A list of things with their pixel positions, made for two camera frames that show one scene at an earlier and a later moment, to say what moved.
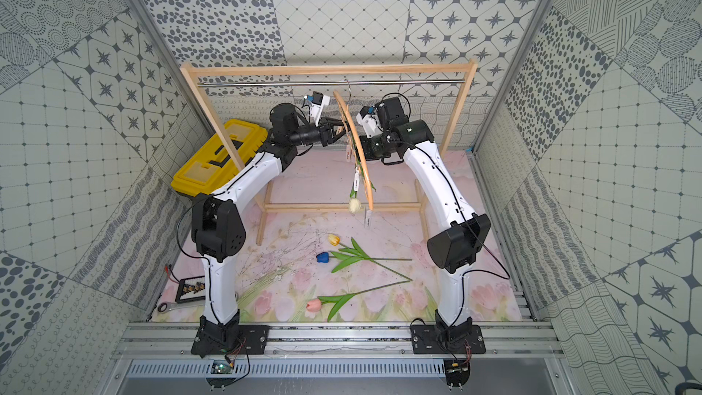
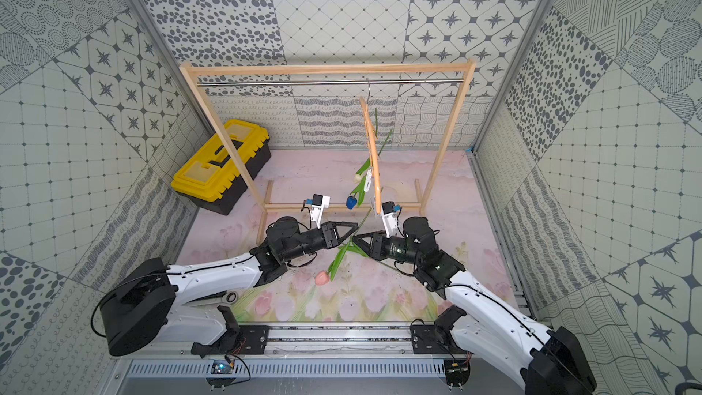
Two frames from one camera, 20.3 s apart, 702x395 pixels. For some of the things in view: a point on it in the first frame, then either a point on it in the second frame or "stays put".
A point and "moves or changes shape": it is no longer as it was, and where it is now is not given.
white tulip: (355, 205) moves or changes shape
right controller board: (457, 373) stays put
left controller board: (222, 374) stays put
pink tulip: (314, 304) to (322, 278)
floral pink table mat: (336, 236) stays put
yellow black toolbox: (208, 165) stays put
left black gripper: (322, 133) to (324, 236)
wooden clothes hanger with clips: (359, 147) to (376, 201)
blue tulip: (349, 261) to (351, 200)
